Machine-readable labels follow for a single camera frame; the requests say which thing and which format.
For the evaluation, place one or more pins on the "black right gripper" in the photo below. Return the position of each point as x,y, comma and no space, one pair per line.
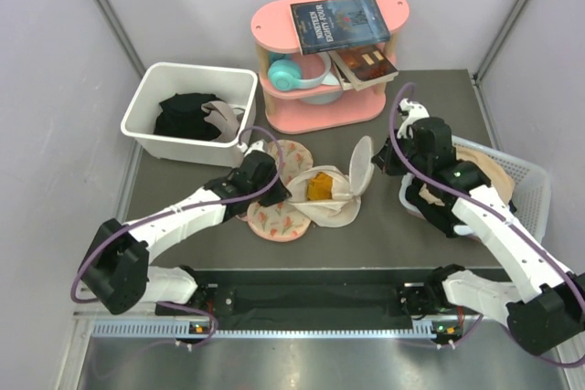
385,160

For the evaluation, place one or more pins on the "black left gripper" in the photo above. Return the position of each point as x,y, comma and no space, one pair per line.
281,194

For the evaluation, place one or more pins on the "white mesh laundry bag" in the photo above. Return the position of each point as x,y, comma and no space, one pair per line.
343,209

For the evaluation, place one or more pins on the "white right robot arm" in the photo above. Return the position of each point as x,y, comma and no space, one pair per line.
542,302

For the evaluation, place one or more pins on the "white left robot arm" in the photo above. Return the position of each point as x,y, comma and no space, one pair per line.
118,269

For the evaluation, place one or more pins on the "floral mesh laundry bag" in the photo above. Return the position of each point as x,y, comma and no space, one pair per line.
283,222

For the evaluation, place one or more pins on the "mustard yellow bra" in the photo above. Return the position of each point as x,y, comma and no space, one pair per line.
320,187

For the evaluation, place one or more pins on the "beige bra in bin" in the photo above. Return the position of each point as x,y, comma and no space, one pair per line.
225,118

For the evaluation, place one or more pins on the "beige cloth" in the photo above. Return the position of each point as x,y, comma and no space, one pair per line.
503,183

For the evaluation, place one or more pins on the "white plastic bin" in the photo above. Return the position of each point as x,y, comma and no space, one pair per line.
162,80

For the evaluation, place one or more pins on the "black garment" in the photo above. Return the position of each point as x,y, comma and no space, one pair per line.
181,117

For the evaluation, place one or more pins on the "teal headphones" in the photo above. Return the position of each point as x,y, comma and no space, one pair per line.
286,75

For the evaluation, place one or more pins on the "grey bowl on shelf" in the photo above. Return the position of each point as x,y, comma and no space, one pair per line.
323,99

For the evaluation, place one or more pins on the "dark orange book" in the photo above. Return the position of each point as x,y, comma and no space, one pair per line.
363,67

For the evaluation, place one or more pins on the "white plastic basket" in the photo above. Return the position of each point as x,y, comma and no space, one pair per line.
532,191

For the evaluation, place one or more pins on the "pink wooden shelf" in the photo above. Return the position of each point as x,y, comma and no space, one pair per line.
274,34

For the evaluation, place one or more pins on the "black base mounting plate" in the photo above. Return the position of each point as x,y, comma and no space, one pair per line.
288,300

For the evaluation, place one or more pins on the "blue Nineteen Eighty-Four book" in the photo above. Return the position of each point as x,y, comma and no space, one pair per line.
331,25

